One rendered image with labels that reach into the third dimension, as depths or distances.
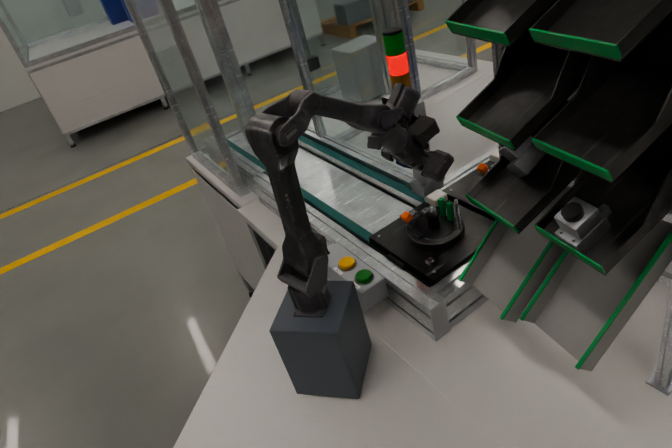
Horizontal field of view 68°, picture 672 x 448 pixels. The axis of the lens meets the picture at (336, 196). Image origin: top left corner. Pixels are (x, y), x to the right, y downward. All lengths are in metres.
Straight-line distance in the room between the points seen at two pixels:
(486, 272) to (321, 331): 0.36
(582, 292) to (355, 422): 0.49
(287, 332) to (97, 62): 5.14
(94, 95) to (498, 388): 5.39
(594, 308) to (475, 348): 0.29
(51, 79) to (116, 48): 0.71
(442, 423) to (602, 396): 0.29
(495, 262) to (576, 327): 0.20
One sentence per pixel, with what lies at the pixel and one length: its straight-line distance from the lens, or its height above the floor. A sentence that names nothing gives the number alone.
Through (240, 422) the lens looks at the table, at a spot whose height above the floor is 0.86.
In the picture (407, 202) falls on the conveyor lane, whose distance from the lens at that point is 1.47.
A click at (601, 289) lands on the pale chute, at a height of 1.08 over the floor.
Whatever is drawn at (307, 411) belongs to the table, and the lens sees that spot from 1.12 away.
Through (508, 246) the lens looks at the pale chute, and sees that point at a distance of 1.05.
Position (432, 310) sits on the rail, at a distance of 1.09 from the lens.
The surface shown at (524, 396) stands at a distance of 1.08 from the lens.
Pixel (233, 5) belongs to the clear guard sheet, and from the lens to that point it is 2.28.
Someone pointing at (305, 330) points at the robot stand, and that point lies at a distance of 0.97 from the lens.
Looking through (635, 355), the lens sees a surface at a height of 0.86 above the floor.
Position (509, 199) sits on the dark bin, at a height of 1.21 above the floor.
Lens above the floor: 1.75
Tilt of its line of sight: 32 degrees down
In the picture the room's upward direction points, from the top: 16 degrees counter-clockwise
